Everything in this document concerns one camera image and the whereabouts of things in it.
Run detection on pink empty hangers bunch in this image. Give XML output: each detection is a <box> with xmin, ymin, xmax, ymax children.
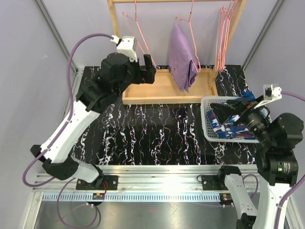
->
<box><xmin>214</xmin><ymin>0</ymin><xmax>240</xmax><ymax>72</ymax></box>

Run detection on pink hanger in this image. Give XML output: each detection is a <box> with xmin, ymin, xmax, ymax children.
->
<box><xmin>122</xmin><ymin>0</ymin><xmax>151</xmax><ymax>54</ymax></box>
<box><xmin>175</xmin><ymin>0</ymin><xmax>202</xmax><ymax>73</ymax></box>

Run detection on purple cable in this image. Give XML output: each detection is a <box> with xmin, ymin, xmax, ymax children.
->
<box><xmin>243</xmin><ymin>91</ymin><xmax>305</xmax><ymax>229</ymax></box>
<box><xmin>22</xmin><ymin>33</ymin><xmax>112</xmax><ymax>227</ymax></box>

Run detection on aluminium mounting rail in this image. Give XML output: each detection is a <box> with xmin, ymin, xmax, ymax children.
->
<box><xmin>31</xmin><ymin>165</ymin><xmax>228</xmax><ymax>202</ymax></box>

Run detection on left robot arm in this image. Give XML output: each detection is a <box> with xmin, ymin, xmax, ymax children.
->
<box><xmin>30</xmin><ymin>52</ymin><xmax>156</xmax><ymax>189</ymax></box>

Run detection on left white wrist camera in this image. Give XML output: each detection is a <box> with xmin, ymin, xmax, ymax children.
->
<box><xmin>111</xmin><ymin>35</ymin><xmax>138</xmax><ymax>62</ymax></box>

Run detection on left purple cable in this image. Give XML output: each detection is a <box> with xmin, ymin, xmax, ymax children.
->
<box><xmin>22</xmin><ymin>33</ymin><xmax>112</xmax><ymax>227</ymax></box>

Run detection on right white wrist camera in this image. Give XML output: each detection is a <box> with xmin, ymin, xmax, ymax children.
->
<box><xmin>254</xmin><ymin>84</ymin><xmax>282</xmax><ymax>109</ymax></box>

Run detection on blue patterned trousers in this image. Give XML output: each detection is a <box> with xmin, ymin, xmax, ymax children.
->
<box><xmin>202</xmin><ymin>90</ymin><xmax>257</xmax><ymax>143</ymax></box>

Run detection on white plastic basket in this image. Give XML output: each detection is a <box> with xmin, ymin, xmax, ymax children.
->
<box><xmin>200</xmin><ymin>96</ymin><xmax>258</xmax><ymax>144</ymax></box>

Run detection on purple trousers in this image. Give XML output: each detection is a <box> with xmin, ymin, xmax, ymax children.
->
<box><xmin>169</xmin><ymin>23</ymin><xmax>198</xmax><ymax>92</ymax></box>

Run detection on wooden clothes rack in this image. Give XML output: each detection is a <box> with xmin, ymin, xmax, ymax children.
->
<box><xmin>122</xmin><ymin>0</ymin><xmax>246</xmax><ymax>104</ymax></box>

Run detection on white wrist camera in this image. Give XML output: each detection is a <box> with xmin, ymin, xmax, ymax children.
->
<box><xmin>254</xmin><ymin>84</ymin><xmax>282</xmax><ymax>109</ymax></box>
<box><xmin>111</xmin><ymin>35</ymin><xmax>138</xmax><ymax>62</ymax></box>

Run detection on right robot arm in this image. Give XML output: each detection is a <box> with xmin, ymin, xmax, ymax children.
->
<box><xmin>211</xmin><ymin>98</ymin><xmax>304</xmax><ymax>229</ymax></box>

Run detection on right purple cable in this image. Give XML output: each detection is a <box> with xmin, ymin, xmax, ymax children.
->
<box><xmin>243</xmin><ymin>91</ymin><xmax>305</xmax><ymax>229</ymax></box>

